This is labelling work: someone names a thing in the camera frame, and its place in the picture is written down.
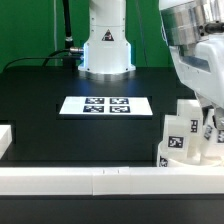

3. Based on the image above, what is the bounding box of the white left barrier wall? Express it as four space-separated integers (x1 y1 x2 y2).
0 125 12 159

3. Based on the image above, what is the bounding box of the black vertical cable post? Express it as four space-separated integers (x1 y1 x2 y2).
62 0 74 68

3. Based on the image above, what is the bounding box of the white front barrier wall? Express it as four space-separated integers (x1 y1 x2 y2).
0 167 224 196

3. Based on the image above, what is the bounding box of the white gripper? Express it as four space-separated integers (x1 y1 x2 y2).
169 23 224 130

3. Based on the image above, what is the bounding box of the white marker base plate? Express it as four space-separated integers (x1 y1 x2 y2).
60 96 153 116

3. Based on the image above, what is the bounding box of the round white stool seat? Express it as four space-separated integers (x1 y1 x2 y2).
156 141 224 167

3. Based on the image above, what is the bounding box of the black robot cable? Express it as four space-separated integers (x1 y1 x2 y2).
1 49 84 73

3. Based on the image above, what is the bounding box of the white barrier wall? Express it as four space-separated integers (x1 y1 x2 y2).
0 125 12 159
0 167 224 196

